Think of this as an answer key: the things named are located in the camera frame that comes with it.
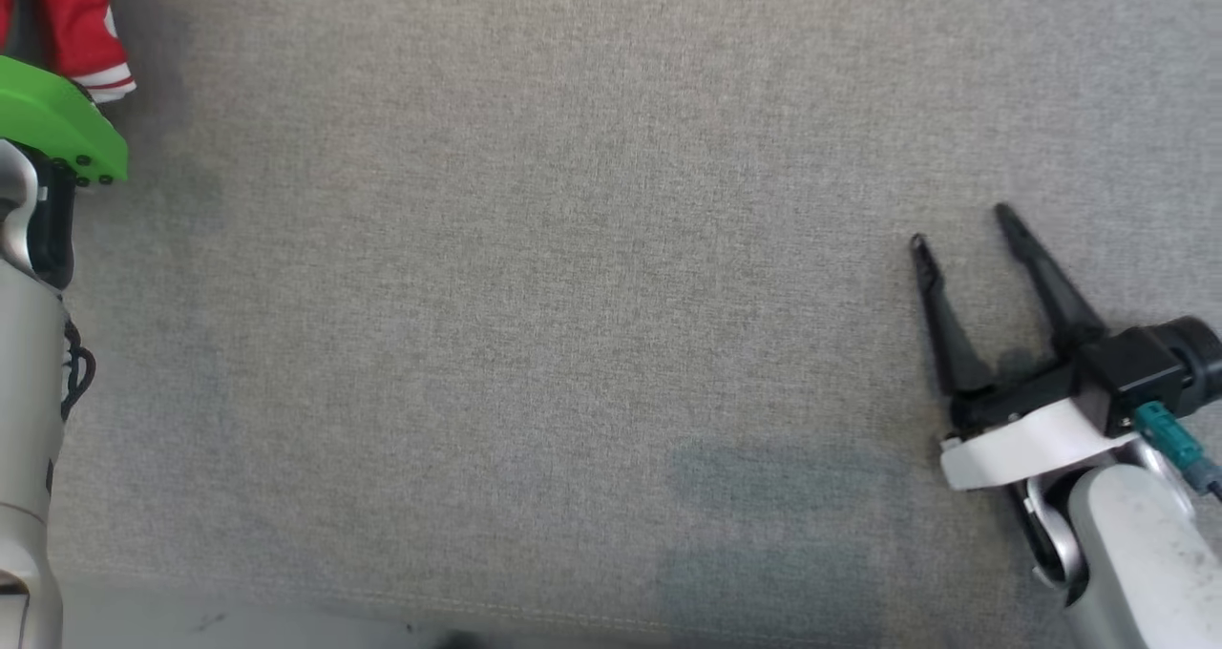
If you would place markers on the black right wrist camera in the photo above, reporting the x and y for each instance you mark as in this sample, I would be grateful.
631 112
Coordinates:
1136 372

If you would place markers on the red Bulls 23 jersey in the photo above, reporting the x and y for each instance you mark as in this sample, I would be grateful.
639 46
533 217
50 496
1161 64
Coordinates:
76 19

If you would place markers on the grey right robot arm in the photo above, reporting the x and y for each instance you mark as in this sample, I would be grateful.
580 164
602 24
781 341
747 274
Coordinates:
1136 554

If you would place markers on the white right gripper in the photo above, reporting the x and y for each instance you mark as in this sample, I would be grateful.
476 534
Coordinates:
1031 444

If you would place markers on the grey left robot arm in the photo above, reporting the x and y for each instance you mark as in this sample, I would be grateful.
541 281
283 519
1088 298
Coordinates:
24 439

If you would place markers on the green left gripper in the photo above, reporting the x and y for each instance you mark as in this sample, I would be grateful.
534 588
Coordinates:
57 119

